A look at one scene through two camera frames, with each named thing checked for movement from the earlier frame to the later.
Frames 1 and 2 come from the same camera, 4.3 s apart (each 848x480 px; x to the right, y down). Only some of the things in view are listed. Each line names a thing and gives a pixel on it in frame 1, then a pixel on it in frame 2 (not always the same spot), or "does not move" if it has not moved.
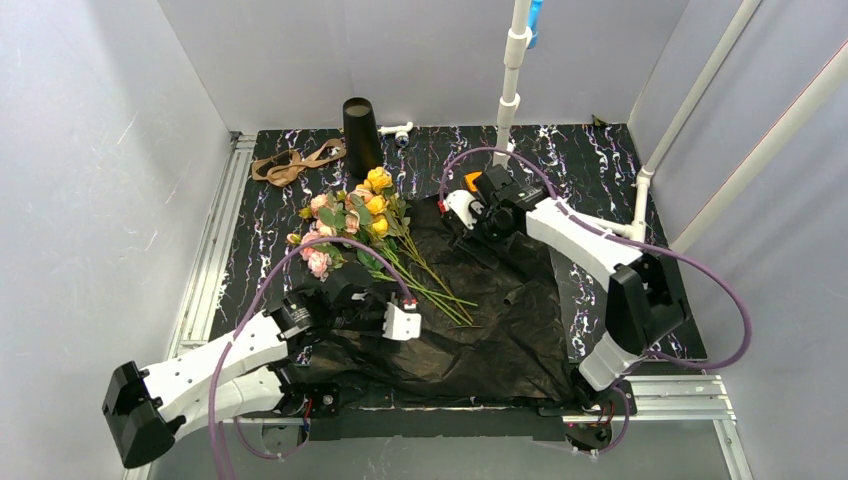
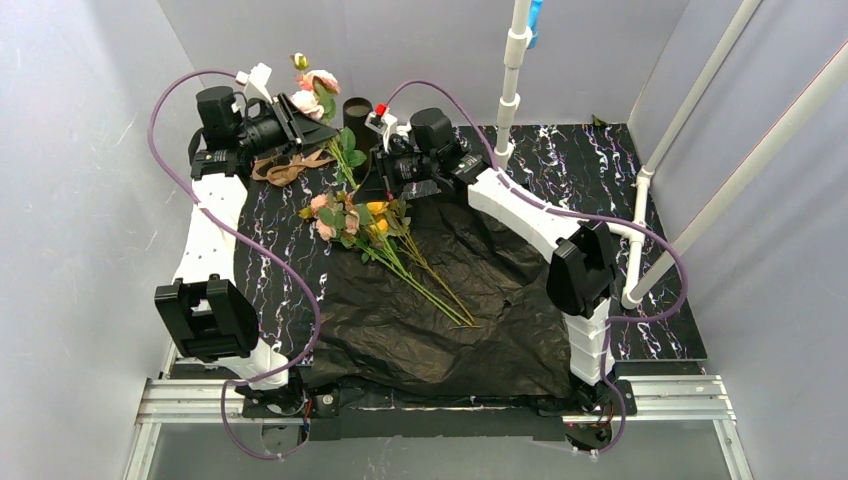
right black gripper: [484, 216] to [387, 166]
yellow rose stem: [380, 181] to [392, 218]
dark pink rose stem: [318, 256] to [315, 96]
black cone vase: [362, 137] does not move
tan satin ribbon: [282, 168] does not move
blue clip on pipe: [533, 21] does not move
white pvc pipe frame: [518, 53] does not move
